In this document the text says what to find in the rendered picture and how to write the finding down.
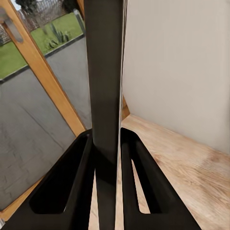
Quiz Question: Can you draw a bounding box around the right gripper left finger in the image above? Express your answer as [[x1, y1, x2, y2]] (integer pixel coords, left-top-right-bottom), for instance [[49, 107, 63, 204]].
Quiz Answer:
[[1, 128, 95, 230]]

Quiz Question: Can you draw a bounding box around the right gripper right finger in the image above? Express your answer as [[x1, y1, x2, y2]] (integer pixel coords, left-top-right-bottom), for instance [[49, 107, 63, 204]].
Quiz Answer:
[[120, 127, 202, 230]]

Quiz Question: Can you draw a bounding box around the poster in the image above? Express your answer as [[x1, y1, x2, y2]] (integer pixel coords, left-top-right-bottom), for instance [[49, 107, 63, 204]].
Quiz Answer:
[[83, 0, 127, 230]]

